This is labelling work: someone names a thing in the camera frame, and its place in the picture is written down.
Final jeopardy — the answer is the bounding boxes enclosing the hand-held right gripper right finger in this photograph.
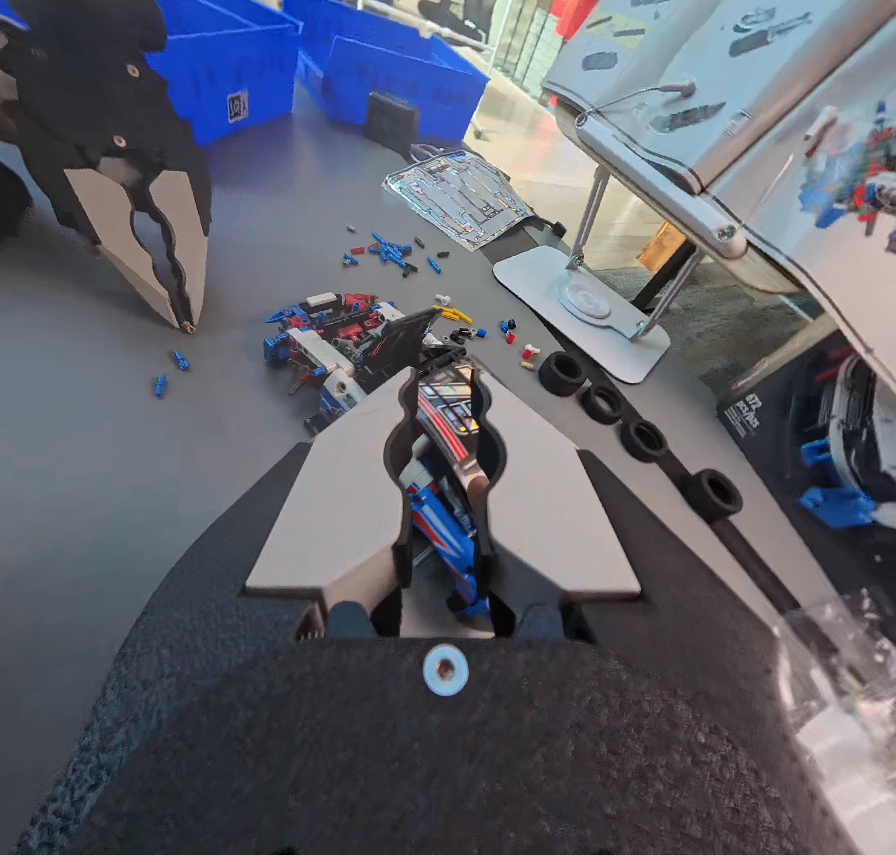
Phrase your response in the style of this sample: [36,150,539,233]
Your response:
[470,371,642,618]

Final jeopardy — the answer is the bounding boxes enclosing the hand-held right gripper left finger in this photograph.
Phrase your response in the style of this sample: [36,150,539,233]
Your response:
[245,367,421,639]

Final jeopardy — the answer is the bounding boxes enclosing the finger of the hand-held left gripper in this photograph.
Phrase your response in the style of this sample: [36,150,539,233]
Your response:
[143,168,210,329]
[63,165,191,331]

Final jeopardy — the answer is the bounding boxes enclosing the toy brick race car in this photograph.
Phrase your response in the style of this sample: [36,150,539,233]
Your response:
[263,292,494,618]

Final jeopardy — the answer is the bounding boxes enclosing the grey desk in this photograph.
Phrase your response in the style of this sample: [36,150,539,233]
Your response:
[0,81,896,855]

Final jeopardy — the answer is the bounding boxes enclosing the black rubber toy tire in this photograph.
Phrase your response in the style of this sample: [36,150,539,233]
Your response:
[581,381,625,426]
[538,351,589,398]
[619,417,669,464]
[682,469,744,524]

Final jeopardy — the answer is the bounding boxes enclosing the blue bin with square label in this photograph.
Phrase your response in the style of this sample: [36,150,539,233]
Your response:
[105,0,303,147]

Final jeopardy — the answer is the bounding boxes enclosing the scattered mixed small parts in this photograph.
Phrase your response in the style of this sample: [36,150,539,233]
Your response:
[448,317,543,369]

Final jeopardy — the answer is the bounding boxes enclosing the pile of small blue pins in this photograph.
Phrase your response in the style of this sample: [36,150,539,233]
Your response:
[342,224,450,278]

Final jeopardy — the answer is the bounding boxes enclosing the small black box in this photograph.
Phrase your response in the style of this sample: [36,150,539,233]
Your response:
[365,91,422,156]

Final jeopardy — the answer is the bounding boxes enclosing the black toy packaging box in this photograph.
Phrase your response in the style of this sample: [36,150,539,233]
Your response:
[715,330,896,590]

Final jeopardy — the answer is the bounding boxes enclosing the silver book stand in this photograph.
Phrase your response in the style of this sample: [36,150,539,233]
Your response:
[492,81,827,385]

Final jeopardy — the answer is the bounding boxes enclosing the blue open-front plastic bin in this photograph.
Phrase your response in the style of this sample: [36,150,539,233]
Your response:
[282,0,491,143]

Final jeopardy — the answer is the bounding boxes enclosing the shiny sticker sheet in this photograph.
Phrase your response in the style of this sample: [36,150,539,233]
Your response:
[381,149,534,252]

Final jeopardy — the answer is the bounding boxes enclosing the wooden table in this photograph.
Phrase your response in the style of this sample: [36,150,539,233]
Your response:
[633,219,690,273]

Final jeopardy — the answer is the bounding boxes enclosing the clear plastic bag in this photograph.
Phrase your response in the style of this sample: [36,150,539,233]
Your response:
[773,585,896,800]

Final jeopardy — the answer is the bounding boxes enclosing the open instruction booklet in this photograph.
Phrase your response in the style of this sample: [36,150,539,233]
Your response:
[542,0,896,394]

